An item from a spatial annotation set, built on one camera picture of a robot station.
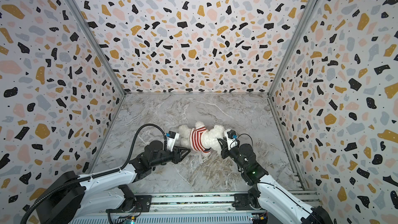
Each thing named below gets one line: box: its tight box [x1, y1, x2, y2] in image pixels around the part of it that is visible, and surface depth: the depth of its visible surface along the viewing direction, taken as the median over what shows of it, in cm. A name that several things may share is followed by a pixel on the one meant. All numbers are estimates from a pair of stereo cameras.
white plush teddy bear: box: [178, 121, 225, 158], surface depth 81 cm
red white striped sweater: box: [189, 126, 212, 154], surface depth 83 cm
